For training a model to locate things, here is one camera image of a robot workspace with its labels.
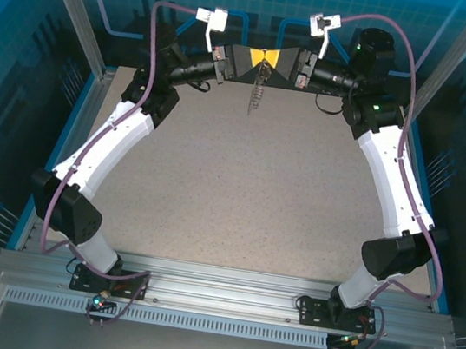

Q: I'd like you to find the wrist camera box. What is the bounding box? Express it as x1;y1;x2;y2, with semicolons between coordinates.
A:
306;10;344;40
194;4;230;34

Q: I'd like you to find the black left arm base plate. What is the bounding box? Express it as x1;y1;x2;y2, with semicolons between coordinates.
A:
69;260;149;302

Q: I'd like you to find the keyring with beaded strap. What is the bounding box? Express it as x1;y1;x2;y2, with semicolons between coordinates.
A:
246;61;275;119

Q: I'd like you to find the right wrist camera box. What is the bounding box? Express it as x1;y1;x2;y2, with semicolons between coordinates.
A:
306;10;344;40

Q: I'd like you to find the white camera bracket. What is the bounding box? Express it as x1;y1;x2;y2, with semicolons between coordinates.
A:
202;25;220;55
318;31;332;61

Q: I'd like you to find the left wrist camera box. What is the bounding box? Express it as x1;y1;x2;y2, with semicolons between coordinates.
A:
194;4;230;34

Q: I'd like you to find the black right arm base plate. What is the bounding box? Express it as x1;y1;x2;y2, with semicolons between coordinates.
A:
293;293;380;337

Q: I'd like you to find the aluminium frame crossbeam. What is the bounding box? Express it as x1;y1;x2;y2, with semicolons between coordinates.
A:
0;231;461;349

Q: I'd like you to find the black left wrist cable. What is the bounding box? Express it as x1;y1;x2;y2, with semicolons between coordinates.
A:
184;77;213;93

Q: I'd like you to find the slotted grey cable duct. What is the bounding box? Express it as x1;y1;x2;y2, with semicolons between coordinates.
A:
2;284;331;349

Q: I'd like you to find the aluminium frame post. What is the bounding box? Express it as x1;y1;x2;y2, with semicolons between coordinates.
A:
16;0;128;84
406;0;466;131

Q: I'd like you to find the white right camera bracket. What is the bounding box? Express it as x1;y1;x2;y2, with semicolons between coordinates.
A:
318;31;332;61

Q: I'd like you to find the small controller board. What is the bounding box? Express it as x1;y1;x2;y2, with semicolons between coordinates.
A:
337;330;368;349
89;291;120;315

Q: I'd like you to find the blue table side trim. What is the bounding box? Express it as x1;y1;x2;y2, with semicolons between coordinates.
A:
384;120;466;315
5;63;102;260

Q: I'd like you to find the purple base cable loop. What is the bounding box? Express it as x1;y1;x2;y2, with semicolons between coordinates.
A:
323;298;390;349
82;262;154;336

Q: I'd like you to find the white left camera bracket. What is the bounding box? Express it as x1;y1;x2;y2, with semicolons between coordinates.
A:
202;25;220;55

